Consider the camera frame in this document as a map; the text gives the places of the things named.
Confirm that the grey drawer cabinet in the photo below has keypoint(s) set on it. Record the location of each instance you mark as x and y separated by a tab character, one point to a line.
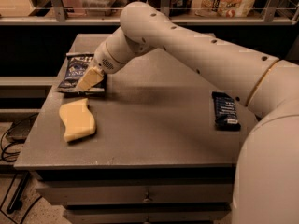
155	135

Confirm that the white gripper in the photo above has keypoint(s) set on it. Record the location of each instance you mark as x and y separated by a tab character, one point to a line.
102	59

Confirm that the black power adapter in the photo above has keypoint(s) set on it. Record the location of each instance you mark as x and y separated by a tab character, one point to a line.
19	130

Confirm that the yellow wavy sponge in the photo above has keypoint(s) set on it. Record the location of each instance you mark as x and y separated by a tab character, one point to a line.
77	119

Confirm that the blue salt vinegar chip bag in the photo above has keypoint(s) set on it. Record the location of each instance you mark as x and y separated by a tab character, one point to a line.
77	64

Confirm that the colourful snack bag on shelf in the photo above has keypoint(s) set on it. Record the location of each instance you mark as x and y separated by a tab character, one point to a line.
224	8

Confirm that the round drawer knob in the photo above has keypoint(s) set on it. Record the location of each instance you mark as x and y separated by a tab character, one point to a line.
147	199

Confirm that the clear plastic container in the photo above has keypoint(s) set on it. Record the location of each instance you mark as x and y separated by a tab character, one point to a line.
97	7

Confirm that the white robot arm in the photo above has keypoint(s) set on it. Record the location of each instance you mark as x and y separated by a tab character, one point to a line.
266	187

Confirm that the dark blue snack bar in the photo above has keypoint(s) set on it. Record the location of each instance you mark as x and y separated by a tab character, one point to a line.
226	118

